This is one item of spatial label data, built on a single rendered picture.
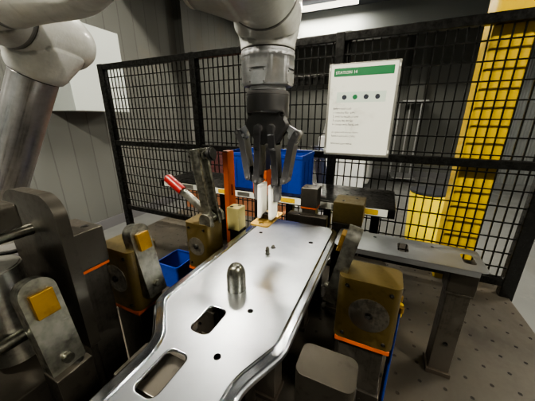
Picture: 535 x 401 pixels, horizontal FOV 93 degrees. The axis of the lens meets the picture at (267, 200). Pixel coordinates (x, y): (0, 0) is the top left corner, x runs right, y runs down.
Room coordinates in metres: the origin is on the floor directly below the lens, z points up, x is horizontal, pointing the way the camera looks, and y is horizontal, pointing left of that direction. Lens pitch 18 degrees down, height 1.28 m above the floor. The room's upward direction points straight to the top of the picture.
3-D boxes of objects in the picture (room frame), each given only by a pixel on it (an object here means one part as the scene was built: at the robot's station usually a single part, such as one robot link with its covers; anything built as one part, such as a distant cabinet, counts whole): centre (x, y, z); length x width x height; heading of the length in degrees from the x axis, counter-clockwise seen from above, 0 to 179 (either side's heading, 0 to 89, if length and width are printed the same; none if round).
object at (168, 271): (0.81, 0.33, 0.75); 0.11 x 0.10 x 0.09; 155
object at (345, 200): (0.67, -0.23, 0.88); 0.08 x 0.08 x 0.36; 65
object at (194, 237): (0.55, 0.16, 0.87); 0.10 x 0.07 x 0.35; 65
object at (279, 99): (0.48, 0.00, 1.28); 0.08 x 0.07 x 0.09; 65
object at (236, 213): (0.60, 0.08, 0.88); 0.04 x 0.04 x 0.37; 65
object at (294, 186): (0.95, -0.01, 1.10); 0.30 x 0.17 x 0.13; 66
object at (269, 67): (0.48, 0.00, 1.35); 0.09 x 0.09 x 0.06
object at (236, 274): (0.36, 0.05, 1.02); 0.03 x 0.03 x 0.07
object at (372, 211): (0.96, 0.00, 1.02); 0.90 x 0.22 x 0.03; 65
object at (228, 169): (0.63, 0.10, 0.95); 0.03 x 0.01 x 0.50; 155
